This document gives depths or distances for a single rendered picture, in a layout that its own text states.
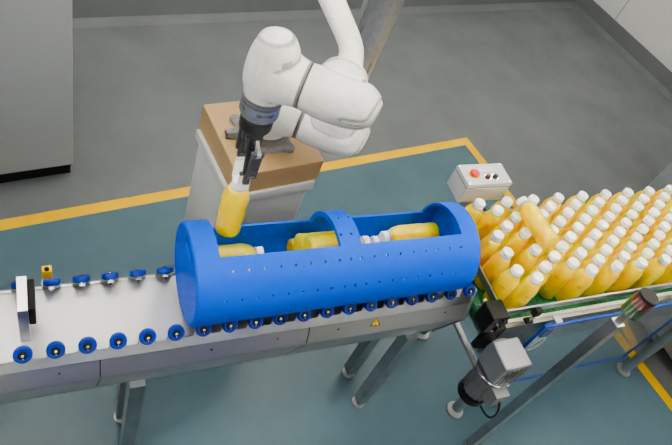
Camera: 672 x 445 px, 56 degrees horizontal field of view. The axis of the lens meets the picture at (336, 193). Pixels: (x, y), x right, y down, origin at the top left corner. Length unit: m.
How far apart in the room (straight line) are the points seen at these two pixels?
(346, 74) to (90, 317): 1.00
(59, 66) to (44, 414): 1.38
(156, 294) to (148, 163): 1.65
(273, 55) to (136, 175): 2.24
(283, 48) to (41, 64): 1.74
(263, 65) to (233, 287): 0.63
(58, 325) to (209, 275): 0.45
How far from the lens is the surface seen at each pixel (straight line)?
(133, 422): 2.37
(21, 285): 1.75
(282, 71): 1.28
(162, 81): 3.98
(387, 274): 1.83
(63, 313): 1.88
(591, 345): 2.35
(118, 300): 1.90
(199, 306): 1.65
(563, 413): 3.45
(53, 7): 2.72
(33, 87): 2.95
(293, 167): 2.10
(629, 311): 2.20
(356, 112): 1.28
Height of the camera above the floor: 2.56
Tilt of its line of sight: 45 degrees down
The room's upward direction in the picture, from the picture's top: 24 degrees clockwise
